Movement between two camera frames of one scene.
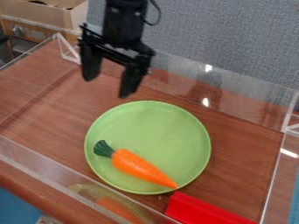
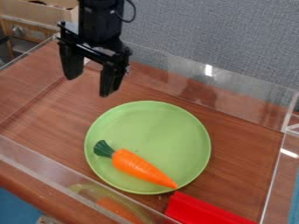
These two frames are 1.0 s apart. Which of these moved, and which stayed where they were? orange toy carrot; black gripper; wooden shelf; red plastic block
Moved: black gripper
Stayed: orange toy carrot; red plastic block; wooden shelf
